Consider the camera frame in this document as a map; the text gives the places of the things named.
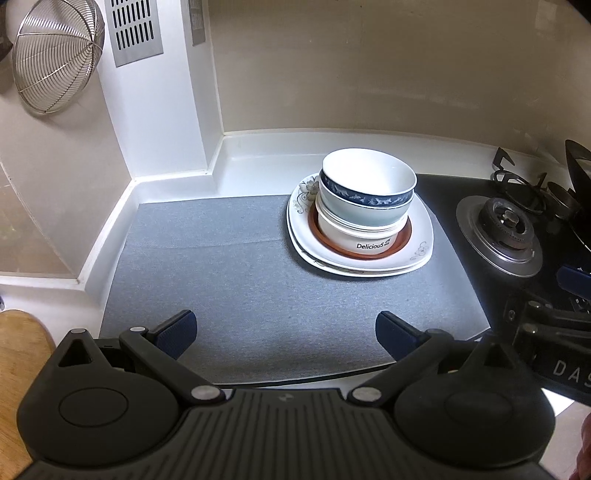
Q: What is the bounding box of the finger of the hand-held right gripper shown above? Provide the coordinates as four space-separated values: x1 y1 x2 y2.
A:
556 264 591 296
502 294 591 345

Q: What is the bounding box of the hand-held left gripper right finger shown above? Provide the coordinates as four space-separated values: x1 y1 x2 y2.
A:
346 310 533 407

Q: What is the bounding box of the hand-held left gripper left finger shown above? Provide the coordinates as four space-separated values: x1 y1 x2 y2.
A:
45 309 227 407

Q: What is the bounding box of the white square floral plate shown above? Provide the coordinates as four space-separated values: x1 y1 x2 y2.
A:
287 172 437 274
290 235 419 278

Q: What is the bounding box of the brown round plate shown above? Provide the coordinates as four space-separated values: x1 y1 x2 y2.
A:
307 202 413 263

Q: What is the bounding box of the cream straight-sided bowl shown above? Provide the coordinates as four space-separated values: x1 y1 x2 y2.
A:
315 202 408 256

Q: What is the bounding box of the light blue ribbed bowl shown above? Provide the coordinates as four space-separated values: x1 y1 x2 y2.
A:
318 183 413 229

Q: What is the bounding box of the white bowl blue patterned rim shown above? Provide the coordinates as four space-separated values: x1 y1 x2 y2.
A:
321 148 418 209

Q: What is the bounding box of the person's right hand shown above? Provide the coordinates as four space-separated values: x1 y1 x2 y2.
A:
574 408 591 480

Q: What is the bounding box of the grey felt mat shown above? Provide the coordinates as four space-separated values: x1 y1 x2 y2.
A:
99 194 491 385

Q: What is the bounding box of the metal gas burner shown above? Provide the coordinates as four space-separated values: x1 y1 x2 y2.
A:
455 196 546 278

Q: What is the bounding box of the black pan support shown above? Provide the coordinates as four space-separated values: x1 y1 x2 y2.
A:
489 147 583 221

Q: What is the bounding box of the black pan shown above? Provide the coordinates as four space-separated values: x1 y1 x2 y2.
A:
565 138 591 253

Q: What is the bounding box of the black glass gas stove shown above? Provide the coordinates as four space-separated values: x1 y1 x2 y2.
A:
414 172 591 352

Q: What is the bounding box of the wooden cutting board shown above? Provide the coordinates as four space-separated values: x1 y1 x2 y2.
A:
0 310 57 464

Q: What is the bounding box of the wide grey vent grille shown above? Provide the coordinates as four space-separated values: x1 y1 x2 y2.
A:
103 0 165 68

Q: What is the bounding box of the narrow grey vent grille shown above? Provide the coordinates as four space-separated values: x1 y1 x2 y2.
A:
187 0 206 46

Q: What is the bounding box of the metal wire strainer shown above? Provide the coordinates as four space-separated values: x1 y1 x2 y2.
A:
12 0 107 114

